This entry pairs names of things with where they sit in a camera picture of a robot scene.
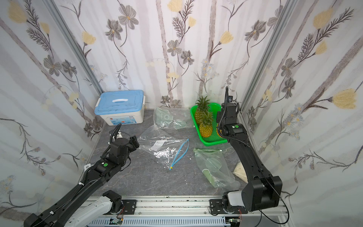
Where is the zip-top bag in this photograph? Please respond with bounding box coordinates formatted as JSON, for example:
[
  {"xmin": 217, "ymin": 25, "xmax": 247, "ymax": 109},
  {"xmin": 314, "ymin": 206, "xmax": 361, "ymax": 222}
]
[
  {"xmin": 138, "ymin": 125, "xmax": 190, "ymax": 170},
  {"xmin": 153, "ymin": 107, "xmax": 194, "ymax": 130},
  {"xmin": 193, "ymin": 148, "xmax": 241, "ymax": 191}
]

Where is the pineapple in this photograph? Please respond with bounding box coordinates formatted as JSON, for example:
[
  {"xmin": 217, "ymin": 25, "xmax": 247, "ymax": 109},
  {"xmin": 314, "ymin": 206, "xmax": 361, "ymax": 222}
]
[
  {"xmin": 194, "ymin": 96, "xmax": 210, "ymax": 125},
  {"xmin": 199, "ymin": 112, "xmax": 214, "ymax": 138},
  {"xmin": 216, "ymin": 123, "xmax": 222, "ymax": 138}
]

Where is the white perforated cable duct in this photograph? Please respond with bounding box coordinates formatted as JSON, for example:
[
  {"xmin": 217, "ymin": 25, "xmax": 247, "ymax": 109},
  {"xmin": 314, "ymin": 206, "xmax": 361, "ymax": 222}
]
[{"xmin": 87, "ymin": 216, "xmax": 231, "ymax": 227}]

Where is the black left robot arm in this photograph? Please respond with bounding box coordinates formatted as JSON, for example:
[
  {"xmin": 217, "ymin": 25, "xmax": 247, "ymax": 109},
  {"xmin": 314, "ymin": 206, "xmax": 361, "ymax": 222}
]
[{"xmin": 24, "ymin": 124, "xmax": 140, "ymax": 227}]

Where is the beige cloth pad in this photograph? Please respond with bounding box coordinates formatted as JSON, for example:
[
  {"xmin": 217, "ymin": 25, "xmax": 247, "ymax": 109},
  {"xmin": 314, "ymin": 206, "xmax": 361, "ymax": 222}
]
[{"xmin": 233, "ymin": 162, "xmax": 248, "ymax": 183}]

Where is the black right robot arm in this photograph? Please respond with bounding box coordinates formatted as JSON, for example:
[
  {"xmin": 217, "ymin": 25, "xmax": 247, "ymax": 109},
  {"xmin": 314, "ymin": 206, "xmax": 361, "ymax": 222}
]
[{"xmin": 216, "ymin": 88, "xmax": 283, "ymax": 212}]

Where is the green plastic perforated basket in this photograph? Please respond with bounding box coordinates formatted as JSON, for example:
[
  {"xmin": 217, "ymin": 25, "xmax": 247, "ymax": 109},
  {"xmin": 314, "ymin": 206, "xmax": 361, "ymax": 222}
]
[{"xmin": 190, "ymin": 103, "xmax": 227, "ymax": 147}]

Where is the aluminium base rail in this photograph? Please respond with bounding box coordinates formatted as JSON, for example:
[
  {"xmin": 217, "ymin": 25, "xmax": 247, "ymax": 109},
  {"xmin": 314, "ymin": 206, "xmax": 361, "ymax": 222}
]
[{"xmin": 82, "ymin": 195, "xmax": 287, "ymax": 219}]

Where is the white power strip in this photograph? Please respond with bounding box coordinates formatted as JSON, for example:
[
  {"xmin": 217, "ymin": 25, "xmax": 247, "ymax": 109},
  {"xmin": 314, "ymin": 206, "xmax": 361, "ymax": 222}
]
[{"xmin": 84, "ymin": 163, "xmax": 92, "ymax": 172}]

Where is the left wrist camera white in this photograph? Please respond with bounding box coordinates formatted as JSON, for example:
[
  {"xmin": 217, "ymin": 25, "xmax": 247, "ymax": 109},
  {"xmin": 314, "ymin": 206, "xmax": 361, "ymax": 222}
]
[{"xmin": 113, "ymin": 131, "xmax": 123, "ymax": 141}]

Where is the blue lid storage box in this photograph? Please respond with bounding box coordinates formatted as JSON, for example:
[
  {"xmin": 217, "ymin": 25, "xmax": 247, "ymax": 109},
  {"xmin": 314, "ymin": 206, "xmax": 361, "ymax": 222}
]
[{"xmin": 94, "ymin": 90, "xmax": 146, "ymax": 126}]

